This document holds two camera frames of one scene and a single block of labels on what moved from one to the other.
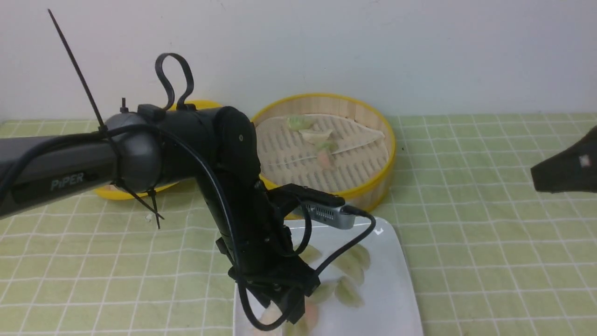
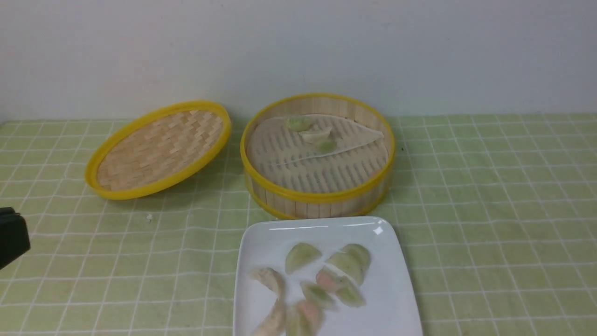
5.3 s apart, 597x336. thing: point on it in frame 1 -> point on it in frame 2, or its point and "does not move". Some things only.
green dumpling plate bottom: [299, 328] does not move
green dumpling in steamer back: [300, 122] does not move
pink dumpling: [323, 159] -> [326, 281]
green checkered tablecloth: [494, 253] does not move
